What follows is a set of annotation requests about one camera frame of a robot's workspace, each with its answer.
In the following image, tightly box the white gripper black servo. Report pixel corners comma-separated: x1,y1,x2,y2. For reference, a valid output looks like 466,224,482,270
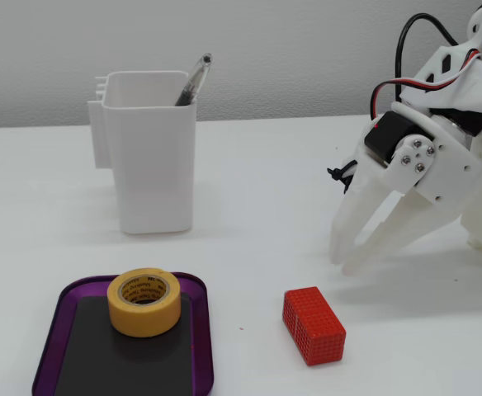
330,101,482,276

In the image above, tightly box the red perforated cube block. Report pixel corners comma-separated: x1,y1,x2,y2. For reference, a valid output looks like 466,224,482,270
281,286,347,367

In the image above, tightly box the white plastic pen holder box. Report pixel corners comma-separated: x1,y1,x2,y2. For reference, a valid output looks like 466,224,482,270
87,70,197,236

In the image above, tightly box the clear black ballpoint pen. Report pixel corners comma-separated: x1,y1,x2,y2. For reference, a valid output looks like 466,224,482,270
173,52,214,107

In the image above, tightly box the yellow masking tape roll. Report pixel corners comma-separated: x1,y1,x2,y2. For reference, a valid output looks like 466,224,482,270
106,266,182,338

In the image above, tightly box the black pad in tray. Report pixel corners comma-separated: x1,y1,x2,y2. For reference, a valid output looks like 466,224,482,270
54,293,195,396

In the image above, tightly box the purple metal tray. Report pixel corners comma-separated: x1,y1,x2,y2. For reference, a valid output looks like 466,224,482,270
31,271,216,396

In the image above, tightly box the black cable tie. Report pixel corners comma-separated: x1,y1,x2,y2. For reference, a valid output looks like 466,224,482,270
326,158,357,195

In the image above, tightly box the red white black servo wire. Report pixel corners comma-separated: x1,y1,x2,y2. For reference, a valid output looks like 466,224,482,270
368,48,482,121

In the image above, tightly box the thick black cable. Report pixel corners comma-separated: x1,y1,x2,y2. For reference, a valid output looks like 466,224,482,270
396,12,461,102

